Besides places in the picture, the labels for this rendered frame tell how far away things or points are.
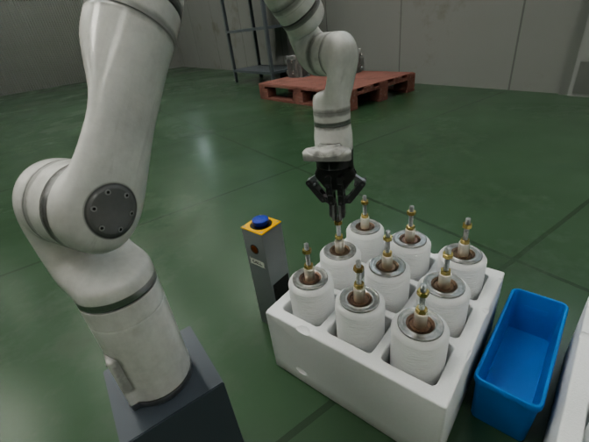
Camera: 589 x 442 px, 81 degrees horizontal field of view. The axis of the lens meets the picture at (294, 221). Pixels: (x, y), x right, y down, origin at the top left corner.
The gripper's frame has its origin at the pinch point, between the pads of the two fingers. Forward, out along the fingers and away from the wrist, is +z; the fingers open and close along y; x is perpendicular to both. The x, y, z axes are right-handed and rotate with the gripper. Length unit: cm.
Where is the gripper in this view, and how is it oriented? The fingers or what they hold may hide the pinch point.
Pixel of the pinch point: (337, 210)
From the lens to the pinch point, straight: 76.4
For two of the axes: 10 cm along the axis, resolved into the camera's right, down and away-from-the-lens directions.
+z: 1.1, 8.6, 4.9
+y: -9.5, -0.6, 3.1
